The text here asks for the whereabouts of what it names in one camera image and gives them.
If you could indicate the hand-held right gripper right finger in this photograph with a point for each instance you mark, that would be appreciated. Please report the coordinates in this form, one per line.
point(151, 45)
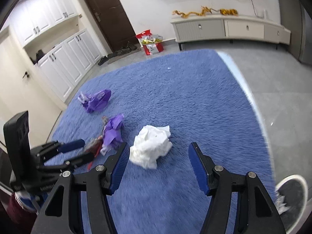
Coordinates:
point(198, 170)

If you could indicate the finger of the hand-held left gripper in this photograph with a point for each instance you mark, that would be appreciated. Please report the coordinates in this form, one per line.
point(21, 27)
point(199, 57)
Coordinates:
point(78, 160)
point(73, 145)

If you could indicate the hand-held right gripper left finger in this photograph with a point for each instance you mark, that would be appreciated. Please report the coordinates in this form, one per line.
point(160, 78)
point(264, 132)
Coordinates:
point(119, 170)

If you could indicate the red wrapper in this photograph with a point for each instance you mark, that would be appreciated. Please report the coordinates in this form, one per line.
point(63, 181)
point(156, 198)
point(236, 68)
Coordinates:
point(93, 148)

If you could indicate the purple wrapper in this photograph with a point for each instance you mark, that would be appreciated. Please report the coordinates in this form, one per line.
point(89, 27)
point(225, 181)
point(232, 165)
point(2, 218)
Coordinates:
point(112, 134)

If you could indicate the white tissue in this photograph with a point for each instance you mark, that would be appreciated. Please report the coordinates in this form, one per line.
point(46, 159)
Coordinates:
point(148, 146)

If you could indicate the purple plastic bag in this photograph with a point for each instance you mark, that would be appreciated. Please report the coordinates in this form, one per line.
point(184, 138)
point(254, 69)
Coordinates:
point(97, 101)

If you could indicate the white waste bin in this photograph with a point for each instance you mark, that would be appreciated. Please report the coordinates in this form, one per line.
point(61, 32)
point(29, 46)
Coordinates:
point(296, 199)

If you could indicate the person's left forearm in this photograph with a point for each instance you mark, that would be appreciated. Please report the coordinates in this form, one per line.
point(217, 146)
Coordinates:
point(19, 217)

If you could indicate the person's left hand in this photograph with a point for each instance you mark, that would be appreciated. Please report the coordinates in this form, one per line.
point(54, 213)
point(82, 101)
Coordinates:
point(23, 199)

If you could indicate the cream interior door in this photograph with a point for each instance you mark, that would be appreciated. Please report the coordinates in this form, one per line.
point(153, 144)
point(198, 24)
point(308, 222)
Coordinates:
point(14, 90)

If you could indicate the blue fluffy blanket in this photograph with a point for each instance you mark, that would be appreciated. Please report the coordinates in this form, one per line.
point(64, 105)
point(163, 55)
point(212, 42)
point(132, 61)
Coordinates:
point(182, 102)

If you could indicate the white base cabinet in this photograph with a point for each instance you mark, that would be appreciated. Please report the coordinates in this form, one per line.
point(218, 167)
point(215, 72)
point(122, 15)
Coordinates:
point(68, 58)

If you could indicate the black shoe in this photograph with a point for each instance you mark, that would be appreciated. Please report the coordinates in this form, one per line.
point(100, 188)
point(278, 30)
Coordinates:
point(103, 59)

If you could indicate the black handbag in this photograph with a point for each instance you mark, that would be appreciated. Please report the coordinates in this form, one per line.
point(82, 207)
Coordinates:
point(39, 54)

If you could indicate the grey doormat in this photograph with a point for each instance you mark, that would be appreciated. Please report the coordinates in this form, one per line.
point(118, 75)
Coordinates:
point(117, 59)

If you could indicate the brown shoe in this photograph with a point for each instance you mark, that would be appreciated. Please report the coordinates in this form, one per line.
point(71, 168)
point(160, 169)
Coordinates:
point(121, 51)
point(132, 46)

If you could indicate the red and white gift bag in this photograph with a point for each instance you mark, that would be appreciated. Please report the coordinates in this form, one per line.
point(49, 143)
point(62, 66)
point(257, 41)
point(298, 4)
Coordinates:
point(152, 48)

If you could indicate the dark brown entrance door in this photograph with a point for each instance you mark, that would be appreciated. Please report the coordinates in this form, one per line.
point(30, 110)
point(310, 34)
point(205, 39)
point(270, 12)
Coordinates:
point(107, 12)

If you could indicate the grey and cream television stand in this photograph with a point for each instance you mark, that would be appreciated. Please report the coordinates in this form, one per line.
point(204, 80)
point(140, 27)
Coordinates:
point(199, 28)

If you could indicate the gold dragon figurine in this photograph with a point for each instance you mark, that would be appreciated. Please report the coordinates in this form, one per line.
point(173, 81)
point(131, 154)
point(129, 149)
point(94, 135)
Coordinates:
point(187, 14)

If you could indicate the gold tiger figurine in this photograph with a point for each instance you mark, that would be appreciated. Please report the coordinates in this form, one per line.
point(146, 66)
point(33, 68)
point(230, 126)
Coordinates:
point(229, 12)

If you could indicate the small white bottle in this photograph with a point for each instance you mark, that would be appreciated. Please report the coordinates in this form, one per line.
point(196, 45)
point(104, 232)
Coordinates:
point(262, 13)

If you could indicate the grey refrigerator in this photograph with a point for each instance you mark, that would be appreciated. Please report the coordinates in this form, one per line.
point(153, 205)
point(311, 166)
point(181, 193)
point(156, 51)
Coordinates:
point(302, 29)

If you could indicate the white wall cabinet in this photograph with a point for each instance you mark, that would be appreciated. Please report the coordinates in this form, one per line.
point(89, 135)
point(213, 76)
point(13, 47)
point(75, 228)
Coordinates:
point(43, 17)

